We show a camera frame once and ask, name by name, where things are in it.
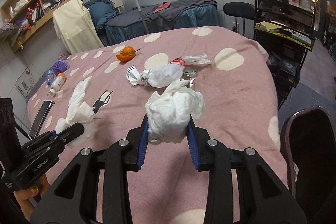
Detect small blue plastic bottle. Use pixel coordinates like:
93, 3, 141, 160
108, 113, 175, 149
45, 70, 55, 86

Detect clear white plastic bag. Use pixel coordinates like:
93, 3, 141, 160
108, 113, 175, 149
150, 64, 184, 88

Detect dark brown trash bin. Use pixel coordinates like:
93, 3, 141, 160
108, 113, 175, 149
280, 106, 336, 224

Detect smartphone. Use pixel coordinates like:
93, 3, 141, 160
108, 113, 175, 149
28, 100, 54, 138

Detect grey blanket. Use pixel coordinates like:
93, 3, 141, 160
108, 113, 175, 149
143, 0, 217, 21

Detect white power strip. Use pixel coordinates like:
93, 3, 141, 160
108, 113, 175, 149
287, 30, 312, 43

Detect purple plastic toy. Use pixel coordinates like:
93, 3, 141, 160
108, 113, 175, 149
52, 58, 70, 75

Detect person's left hand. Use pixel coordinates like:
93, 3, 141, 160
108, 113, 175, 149
13, 178, 50, 220

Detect white bottle orange label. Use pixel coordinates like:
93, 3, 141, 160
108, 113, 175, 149
48, 72, 67, 97

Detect black metal cart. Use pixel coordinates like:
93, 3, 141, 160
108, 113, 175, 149
253, 0, 317, 109

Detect striped paper wrapper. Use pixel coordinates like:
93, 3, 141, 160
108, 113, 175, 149
127, 66, 154, 87

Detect orange peel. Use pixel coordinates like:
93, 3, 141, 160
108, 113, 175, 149
116, 46, 142, 62

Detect silver foil wrapper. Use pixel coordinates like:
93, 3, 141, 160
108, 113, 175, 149
180, 70, 198, 86

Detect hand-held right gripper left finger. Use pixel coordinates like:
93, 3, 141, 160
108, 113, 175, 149
29, 114, 150, 224

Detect white bag in cabinet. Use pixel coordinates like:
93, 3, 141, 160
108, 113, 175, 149
14, 0, 30, 11

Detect blue skirted massage bed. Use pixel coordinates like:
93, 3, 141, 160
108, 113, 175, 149
105, 0, 219, 45

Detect cream cloth on chair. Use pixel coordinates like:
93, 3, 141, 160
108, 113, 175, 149
52, 0, 104, 54

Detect white wall notice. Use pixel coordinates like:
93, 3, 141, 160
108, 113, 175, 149
14, 68, 36, 97

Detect black round stool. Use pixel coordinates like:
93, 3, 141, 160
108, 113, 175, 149
223, 2, 256, 37

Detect pink polka-dot blanket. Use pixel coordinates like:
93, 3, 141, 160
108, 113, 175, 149
26, 25, 289, 224

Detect yellow paper pad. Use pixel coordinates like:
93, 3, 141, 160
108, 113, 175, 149
261, 21, 281, 32

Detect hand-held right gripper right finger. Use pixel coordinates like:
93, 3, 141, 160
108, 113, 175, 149
186, 117, 307, 224

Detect red cloth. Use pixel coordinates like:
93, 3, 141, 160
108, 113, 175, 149
153, 2, 172, 14

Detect blue cloth pile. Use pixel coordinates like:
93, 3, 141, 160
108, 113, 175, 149
84, 0, 118, 33

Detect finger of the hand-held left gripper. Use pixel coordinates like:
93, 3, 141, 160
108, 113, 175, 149
20, 130, 60, 152
25, 122, 85, 161

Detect white plastic bag red print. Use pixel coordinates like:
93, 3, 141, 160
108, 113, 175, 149
170, 53, 212, 66

